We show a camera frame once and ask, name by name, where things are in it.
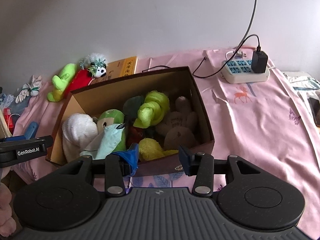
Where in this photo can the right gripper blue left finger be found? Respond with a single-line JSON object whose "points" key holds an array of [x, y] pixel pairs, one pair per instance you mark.
{"points": [[128, 160]]}

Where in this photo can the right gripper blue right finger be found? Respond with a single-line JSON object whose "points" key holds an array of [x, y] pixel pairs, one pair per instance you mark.
{"points": [[187, 158]]}

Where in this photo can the light teal cloth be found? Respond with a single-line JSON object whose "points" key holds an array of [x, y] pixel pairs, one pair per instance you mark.
{"points": [[111, 139]]}

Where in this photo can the neon yellow knotted cloth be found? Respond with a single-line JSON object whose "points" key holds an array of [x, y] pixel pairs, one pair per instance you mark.
{"points": [[156, 105]]}

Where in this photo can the white fluffy towel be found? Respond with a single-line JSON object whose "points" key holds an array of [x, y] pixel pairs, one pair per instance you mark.
{"points": [[78, 130]]}

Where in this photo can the pink person hand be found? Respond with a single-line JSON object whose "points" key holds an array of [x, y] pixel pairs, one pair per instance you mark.
{"points": [[7, 223]]}

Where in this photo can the yellow plush ball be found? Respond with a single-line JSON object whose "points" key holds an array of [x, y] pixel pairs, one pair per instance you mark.
{"points": [[150, 149]]}

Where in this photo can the beige plush bear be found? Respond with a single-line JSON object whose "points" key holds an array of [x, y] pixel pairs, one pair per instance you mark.
{"points": [[177, 127]]}

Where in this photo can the brown cardboard box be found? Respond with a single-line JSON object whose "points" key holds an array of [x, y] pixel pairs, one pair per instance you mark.
{"points": [[95, 99]]}

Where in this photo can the green smiling plush toy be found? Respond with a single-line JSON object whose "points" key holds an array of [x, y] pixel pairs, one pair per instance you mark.
{"points": [[109, 117]]}

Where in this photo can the teal fluffy plush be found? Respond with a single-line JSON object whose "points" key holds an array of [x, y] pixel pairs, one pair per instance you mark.
{"points": [[131, 107]]}

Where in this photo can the white knotted cloth toy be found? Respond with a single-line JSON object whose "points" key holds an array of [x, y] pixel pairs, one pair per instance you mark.
{"points": [[29, 89]]}

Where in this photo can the green yellow plush toy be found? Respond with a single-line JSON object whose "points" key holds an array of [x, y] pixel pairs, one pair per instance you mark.
{"points": [[61, 82]]}

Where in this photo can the pink bed sheet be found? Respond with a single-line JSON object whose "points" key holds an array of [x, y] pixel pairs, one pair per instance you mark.
{"points": [[274, 131]]}

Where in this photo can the yellow book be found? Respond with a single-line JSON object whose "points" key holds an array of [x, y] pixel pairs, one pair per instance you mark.
{"points": [[118, 68]]}

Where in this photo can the red plush toy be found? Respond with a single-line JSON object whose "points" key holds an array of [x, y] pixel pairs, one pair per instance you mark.
{"points": [[82, 79]]}

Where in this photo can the white panda plush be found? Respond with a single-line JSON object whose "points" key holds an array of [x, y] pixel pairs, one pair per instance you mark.
{"points": [[95, 64]]}

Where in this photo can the white power strip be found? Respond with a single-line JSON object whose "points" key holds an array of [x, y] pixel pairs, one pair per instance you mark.
{"points": [[240, 71]]}

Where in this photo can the black power adapter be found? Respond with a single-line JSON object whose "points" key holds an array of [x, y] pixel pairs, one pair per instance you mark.
{"points": [[259, 62]]}

